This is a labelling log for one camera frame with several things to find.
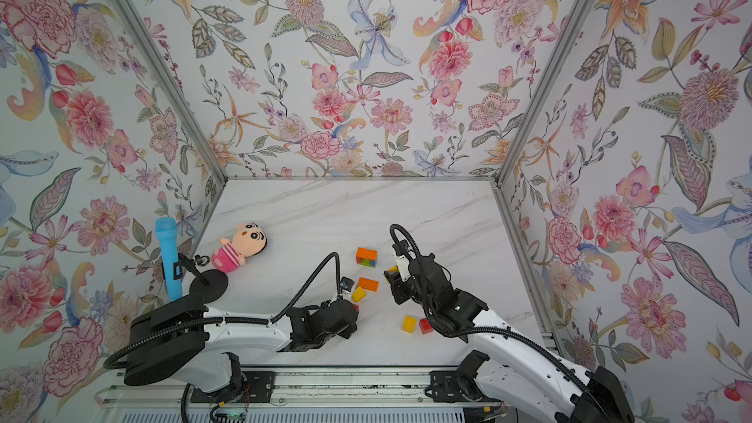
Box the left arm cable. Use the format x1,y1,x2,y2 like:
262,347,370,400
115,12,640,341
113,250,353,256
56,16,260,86
104,251,343,371

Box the red square brick right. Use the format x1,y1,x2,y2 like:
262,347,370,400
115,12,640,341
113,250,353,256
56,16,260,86
418,318,434,335

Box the blue toy microphone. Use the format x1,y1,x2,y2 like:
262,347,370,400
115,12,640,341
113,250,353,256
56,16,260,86
154,217,183,302

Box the plush doll pink dress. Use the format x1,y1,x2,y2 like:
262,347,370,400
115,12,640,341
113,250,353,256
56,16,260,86
211,222,268,273

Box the yellow square brick right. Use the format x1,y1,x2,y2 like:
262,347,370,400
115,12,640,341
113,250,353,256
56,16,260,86
401,315,418,334

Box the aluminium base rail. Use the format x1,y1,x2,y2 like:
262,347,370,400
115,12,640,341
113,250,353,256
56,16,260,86
93,365,600,409

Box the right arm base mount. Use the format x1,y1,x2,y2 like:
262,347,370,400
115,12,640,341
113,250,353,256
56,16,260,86
424,351,499,403

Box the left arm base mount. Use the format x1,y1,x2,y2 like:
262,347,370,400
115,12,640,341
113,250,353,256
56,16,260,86
189,352,276,405

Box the yellow brick near green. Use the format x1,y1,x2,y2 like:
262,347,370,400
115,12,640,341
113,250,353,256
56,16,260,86
351,287,366,303

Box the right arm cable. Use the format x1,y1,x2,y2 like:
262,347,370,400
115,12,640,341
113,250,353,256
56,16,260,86
389,223,589,401

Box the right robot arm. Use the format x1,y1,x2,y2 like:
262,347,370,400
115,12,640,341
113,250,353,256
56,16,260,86
384,254,636,422

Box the orange brick near green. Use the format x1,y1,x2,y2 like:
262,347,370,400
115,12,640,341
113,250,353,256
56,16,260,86
358,277,380,292

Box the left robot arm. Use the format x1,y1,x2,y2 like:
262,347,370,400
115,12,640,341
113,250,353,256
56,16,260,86
103,295,360,401

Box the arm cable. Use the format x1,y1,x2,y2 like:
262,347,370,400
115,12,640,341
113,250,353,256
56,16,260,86
104,251,343,371
389,223,589,401

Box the orange tall long brick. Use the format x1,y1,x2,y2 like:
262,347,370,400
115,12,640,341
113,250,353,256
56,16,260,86
356,248,378,260

